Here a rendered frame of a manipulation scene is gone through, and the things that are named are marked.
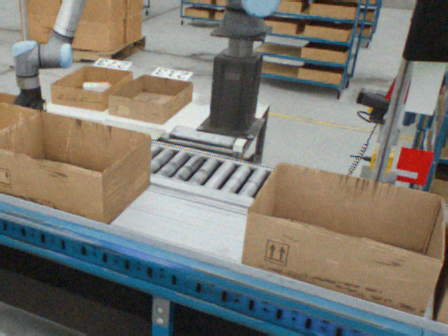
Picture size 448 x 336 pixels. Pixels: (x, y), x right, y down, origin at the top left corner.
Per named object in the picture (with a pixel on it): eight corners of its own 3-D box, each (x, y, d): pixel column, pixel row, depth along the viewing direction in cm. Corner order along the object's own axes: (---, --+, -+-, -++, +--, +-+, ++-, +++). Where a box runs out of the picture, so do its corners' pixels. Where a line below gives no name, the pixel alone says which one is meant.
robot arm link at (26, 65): (36, 45, 197) (8, 45, 196) (40, 78, 203) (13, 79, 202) (38, 39, 206) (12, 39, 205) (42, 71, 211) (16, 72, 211)
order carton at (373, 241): (425, 254, 135) (445, 195, 127) (422, 328, 111) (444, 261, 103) (270, 215, 150) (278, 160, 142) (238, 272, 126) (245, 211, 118)
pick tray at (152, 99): (193, 101, 273) (194, 81, 268) (162, 125, 242) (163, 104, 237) (143, 92, 283) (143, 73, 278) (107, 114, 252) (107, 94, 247)
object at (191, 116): (269, 109, 273) (270, 103, 272) (242, 152, 226) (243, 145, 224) (94, 82, 305) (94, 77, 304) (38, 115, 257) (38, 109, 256)
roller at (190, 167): (197, 150, 217) (192, 159, 220) (139, 207, 175) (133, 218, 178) (207, 156, 216) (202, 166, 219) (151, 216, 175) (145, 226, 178)
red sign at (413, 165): (424, 185, 188) (434, 152, 182) (423, 186, 188) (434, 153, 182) (375, 175, 194) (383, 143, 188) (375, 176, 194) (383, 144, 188)
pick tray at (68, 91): (133, 89, 287) (133, 71, 282) (103, 112, 255) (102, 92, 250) (86, 82, 295) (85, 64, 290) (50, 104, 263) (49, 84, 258)
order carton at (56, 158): (151, 185, 163) (153, 134, 156) (102, 232, 140) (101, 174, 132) (45, 158, 178) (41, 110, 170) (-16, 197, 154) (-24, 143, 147)
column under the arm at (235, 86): (212, 112, 259) (218, 43, 243) (265, 121, 250) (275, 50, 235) (195, 131, 237) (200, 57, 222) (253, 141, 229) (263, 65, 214)
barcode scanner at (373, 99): (352, 111, 193) (362, 84, 188) (386, 121, 190) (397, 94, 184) (349, 117, 188) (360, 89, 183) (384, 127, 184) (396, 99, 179)
